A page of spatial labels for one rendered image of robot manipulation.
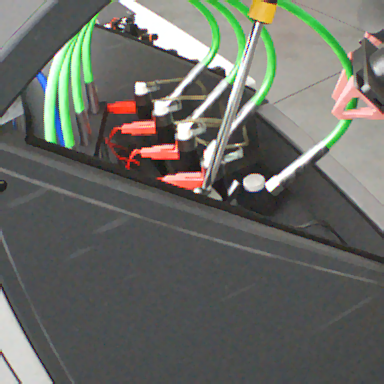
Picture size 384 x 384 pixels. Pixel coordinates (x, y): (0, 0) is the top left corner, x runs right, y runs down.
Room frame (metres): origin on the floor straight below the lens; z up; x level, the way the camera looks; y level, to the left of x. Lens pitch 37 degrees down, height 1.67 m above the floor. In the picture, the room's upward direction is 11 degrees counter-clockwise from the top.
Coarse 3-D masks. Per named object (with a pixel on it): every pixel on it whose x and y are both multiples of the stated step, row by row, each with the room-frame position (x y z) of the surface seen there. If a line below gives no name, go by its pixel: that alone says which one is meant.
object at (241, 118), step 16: (224, 0) 0.91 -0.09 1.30; (80, 32) 0.84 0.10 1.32; (272, 48) 0.93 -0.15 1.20; (64, 64) 0.83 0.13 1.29; (272, 64) 0.93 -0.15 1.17; (64, 80) 0.82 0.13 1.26; (272, 80) 0.92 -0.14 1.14; (64, 96) 0.82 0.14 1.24; (256, 96) 0.92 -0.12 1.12; (64, 112) 0.82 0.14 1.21; (240, 112) 0.91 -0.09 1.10; (64, 128) 0.82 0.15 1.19; (240, 128) 0.90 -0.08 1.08
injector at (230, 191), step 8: (216, 176) 0.79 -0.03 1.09; (224, 176) 0.80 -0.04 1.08; (216, 184) 0.79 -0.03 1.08; (224, 184) 0.80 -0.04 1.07; (232, 184) 0.81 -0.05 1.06; (240, 184) 0.81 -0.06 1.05; (216, 192) 0.79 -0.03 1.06; (224, 192) 0.79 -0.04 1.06; (232, 192) 0.81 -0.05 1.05; (224, 200) 0.79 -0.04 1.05
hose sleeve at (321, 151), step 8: (320, 144) 0.72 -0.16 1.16; (312, 152) 0.72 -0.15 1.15; (320, 152) 0.71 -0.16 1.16; (296, 160) 0.72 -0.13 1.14; (304, 160) 0.72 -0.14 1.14; (312, 160) 0.71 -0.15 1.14; (288, 168) 0.72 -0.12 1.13; (296, 168) 0.72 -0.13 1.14; (304, 168) 0.71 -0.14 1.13; (280, 176) 0.72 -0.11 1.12; (288, 176) 0.72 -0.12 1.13; (296, 176) 0.72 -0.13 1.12; (280, 184) 0.72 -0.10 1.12; (288, 184) 0.72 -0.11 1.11
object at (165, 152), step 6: (144, 150) 0.90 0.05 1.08; (150, 150) 0.90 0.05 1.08; (156, 150) 0.89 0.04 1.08; (162, 150) 0.89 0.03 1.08; (168, 150) 0.88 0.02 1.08; (174, 150) 0.88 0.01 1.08; (144, 156) 0.90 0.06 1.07; (150, 156) 0.89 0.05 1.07; (156, 156) 0.89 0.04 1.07; (162, 156) 0.88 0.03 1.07; (168, 156) 0.88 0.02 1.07; (174, 156) 0.88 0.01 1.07
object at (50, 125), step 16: (112, 0) 0.73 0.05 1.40; (304, 16) 0.71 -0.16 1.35; (320, 32) 0.71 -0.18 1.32; (64, 48) 0.73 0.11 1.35; (336, 48) 0.71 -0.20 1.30; (352, 64) 0.72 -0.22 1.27; (48, 80) 0.73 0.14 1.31; (48, 96) 0.73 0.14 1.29; (48, 112) 0.73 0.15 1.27; (48, 128) 0.73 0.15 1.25; (336, 128) 0.72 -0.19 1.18
